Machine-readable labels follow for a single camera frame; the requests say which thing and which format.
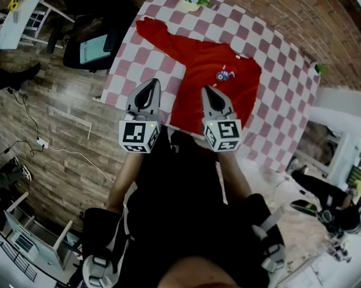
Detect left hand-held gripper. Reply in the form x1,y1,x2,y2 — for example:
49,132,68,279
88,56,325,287
118,77,164,155

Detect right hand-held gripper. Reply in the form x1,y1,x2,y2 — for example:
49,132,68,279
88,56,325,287
199,86,246,154

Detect red sweatshirt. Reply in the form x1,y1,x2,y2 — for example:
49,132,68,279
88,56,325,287
131,16,265,138

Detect person's right forearm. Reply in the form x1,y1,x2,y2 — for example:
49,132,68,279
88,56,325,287
215,149,255,204

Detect person's left forearm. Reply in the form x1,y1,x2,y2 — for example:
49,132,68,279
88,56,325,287
106,149,145,215

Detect white office desk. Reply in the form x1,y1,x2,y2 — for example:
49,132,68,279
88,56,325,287
294,122,361,179

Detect pink white checkered tablecloth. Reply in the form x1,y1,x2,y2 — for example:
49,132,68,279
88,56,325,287
98,0,324,175

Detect black office chair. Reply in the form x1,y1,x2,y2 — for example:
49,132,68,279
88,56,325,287
46,13,122,74

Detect teal flat box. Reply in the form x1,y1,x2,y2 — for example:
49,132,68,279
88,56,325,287
79,33,110,67

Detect cream pot blue flowers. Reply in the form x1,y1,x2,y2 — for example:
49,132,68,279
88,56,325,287
178,0,215,14

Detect white pot green plant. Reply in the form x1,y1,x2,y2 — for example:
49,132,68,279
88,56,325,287
314,63,329,77

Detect person's black clothing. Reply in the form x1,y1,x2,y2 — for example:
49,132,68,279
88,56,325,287
80,123,291,288

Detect white side desk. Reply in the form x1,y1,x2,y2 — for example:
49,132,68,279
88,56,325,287
0,0,77,54

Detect white workbench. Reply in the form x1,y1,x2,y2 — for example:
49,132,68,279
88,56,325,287
0,189,76,285

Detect white floor cable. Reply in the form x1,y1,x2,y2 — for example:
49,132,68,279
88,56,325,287
45,144,116,183

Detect black floor cable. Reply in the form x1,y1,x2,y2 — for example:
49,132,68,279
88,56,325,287
5,87,43,142

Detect person's right shoulder strap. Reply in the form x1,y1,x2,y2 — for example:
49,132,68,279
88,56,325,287
249,207,288,274

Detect person's shoulder strap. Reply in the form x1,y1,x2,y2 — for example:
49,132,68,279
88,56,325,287
249,207,288,274
82,178,138,288

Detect person's left shoulder strap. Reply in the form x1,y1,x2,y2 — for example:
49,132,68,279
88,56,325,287
82,178,138,288

